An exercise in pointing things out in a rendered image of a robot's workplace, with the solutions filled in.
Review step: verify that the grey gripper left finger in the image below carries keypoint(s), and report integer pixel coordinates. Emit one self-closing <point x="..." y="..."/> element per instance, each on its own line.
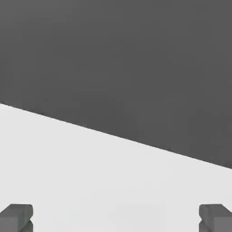
<point x="14" y="217"/>

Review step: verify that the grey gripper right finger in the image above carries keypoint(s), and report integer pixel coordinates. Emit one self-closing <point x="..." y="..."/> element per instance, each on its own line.
<point x="215" y="217"/>

